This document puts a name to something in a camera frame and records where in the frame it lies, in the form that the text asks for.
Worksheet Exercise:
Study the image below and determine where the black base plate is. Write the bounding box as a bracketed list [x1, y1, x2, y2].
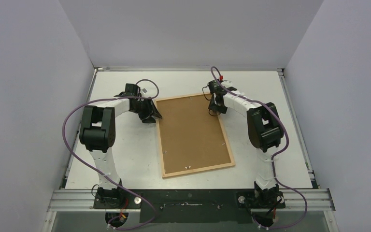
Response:
[103, 188, 288, 229]

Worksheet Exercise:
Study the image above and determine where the aluminium rail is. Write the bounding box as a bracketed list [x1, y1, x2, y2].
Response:
[48, 189, 335, 212]

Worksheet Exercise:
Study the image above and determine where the brown cardboard backing board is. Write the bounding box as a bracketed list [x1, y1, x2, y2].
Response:
[156, 94, 232, 174]

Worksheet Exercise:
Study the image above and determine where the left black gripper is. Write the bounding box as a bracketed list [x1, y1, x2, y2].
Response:
[131, 98, 161, 123]

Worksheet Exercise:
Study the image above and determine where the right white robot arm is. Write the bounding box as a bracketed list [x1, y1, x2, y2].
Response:
[207, 80, 284, 210]

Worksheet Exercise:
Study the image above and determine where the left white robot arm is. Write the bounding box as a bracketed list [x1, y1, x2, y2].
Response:
[79, 84, 162, 208]

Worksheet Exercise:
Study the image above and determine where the wooden picture frame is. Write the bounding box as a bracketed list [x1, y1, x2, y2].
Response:
[153, 92, 236, 179]

